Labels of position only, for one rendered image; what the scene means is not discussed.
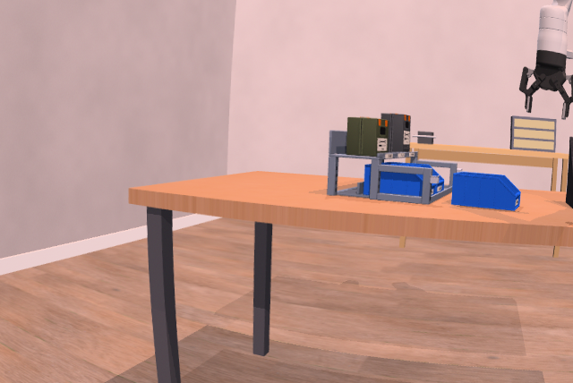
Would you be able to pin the blue bin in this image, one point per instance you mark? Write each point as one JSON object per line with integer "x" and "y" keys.
{"x": 490, "y": 191}
{"x": 395, "y": 183}
{"x": 441, "y": 182}

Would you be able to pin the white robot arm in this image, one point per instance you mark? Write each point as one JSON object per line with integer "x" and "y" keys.
{"x": 553, "y": 24}

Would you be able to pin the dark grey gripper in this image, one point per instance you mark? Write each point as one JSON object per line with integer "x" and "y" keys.
{"x": 550, "y": 74}

